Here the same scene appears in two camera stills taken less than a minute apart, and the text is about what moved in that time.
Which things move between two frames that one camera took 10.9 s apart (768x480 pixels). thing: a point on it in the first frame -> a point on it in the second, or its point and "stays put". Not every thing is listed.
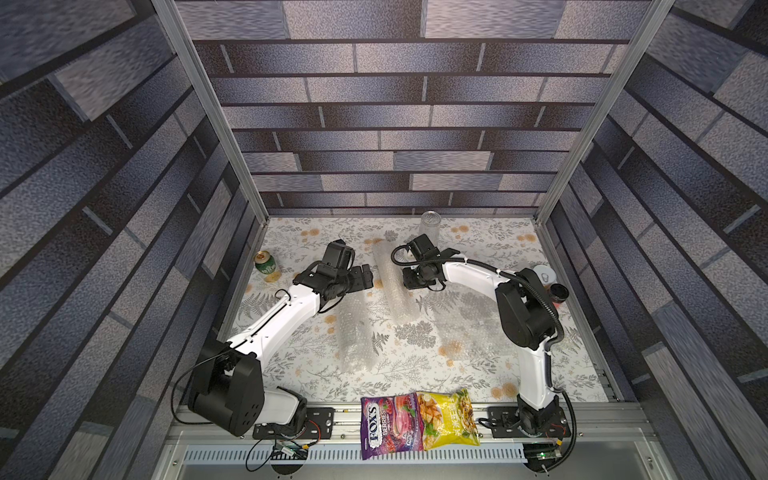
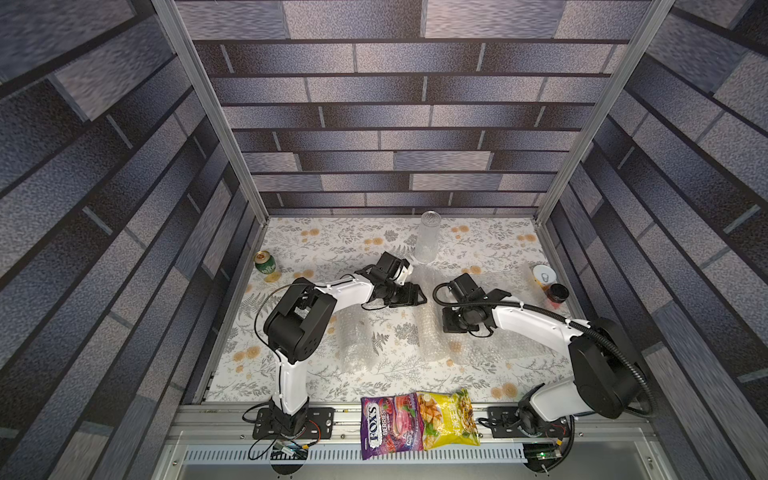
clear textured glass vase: x=430 y=225 stays put
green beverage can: x=265 y=262 stays put
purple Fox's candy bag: x=390 y=424 stays put
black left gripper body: x=354 y=280 -> x=399 y=294
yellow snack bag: x=448 y=419 stays put
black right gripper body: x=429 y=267 -> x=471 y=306
